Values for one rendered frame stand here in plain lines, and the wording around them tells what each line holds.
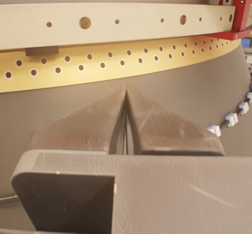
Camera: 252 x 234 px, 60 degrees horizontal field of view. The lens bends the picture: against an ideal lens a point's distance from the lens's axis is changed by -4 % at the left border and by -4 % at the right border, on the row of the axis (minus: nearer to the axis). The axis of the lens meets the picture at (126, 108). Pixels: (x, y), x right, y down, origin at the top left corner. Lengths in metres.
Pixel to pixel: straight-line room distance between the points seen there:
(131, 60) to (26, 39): 0.16
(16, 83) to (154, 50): 0.22
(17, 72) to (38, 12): 0.09
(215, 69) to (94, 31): 0.31
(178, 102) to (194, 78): 0.07
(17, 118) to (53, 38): 0.12
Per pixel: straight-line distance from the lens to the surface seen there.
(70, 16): 0.28
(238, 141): 0.57
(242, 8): 0.51
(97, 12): 0.29
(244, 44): 6.64
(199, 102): 0.45
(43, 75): 0.32
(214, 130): 0.46
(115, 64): 0.34
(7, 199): 0.34
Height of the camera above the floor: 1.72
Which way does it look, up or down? 27 degrees down
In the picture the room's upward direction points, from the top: 1 degrees clockwise
